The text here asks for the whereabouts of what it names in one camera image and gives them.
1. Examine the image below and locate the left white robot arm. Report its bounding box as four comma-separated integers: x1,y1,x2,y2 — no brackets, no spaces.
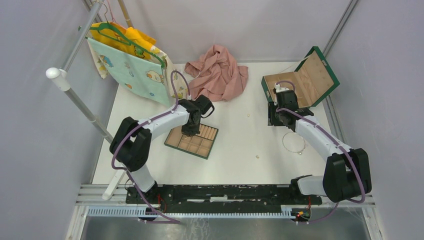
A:
109,95,215,204

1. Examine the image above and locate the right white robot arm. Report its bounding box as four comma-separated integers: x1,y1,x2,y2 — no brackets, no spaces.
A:
268,86,372,204

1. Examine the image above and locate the open green jewelry box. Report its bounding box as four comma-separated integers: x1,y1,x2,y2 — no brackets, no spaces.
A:
261,46,340,108

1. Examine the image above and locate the pink crumpled cloth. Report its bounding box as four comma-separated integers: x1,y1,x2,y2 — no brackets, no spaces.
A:
184,44,249,102

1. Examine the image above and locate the mint cartoon print cloth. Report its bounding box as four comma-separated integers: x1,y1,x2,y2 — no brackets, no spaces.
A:
87,38,188,107

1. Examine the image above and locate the green clothes hanger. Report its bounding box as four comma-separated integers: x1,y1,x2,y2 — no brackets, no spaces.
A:
89,21,166,70

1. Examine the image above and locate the yellow garment on hanger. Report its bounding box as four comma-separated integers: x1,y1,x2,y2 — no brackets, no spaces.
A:
89,21,159,57

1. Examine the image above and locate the silver clothes rack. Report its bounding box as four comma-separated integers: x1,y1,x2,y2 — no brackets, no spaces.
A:
43,17,125,204

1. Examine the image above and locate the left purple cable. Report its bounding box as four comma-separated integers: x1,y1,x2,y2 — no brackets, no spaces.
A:
110,70,191,224

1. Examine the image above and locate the silver pearl bangle bracelet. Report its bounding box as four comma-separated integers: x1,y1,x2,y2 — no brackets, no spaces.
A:
282,131,308,155

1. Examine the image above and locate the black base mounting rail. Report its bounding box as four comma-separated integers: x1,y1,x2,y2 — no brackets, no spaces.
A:
144,184,323,214

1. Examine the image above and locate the white slotted cable duct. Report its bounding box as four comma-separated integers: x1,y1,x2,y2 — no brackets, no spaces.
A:
86,205,296,220

